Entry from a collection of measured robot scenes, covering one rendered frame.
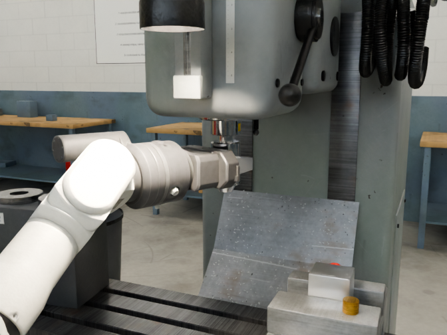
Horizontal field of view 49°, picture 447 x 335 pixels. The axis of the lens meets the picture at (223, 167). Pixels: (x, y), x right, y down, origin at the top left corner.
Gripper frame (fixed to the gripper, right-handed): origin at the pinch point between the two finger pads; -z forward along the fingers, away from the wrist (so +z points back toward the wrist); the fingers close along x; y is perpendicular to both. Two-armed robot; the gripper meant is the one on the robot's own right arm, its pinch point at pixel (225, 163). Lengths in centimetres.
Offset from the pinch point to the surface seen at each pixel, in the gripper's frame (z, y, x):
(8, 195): 18.7, 9.7, 42.1
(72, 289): 13.9, 25.7, 26.1
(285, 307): 2.2, 18.4, -14.7
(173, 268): -156, 121, 213
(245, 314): -7.8, 29.3, 2.5
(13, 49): -201, -52, 606
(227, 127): 1.6, -5.9, -1.8
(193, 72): 11.6, -13.9, -5.7
